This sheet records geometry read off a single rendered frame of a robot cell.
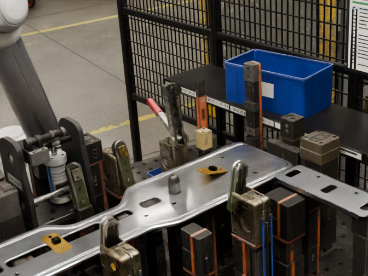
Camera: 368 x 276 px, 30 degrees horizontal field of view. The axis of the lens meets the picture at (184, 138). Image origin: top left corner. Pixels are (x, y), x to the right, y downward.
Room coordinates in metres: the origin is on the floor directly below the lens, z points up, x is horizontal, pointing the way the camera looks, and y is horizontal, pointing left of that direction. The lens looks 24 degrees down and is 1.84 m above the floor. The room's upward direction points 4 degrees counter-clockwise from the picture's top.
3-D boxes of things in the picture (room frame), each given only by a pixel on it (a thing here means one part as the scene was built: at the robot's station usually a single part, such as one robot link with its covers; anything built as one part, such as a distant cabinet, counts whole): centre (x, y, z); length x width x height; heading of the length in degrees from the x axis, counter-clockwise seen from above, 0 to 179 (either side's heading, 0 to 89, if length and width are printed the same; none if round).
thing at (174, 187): (1.54, 0.03, 1.02); 0.03 x 0.03 x 0.07
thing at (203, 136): (1.76, -0.06, 0.88); 0.04 x 0.04 x 0.36; 37
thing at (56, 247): (1.33, 0.31, 1.01); 0.08 x 0.04 x 0.01; 36
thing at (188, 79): (2.03, -0.29, 1.01); 0.90 x 0.22 x 0.03; 37
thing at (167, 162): (1.74, 0.03, 0.88); 0.07 x 0.06 x 0.35; 37
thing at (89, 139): (1.64, 0.25, 0.91); 0.07 x 0.05 x 0.42; 37
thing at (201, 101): (1.80, -0.06, 0.95); 0.03 x 0.01 x 0.50; 127
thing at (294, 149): (1.76, -0.29, 0.85); 0.12 x 0.03 x 0.30; 37
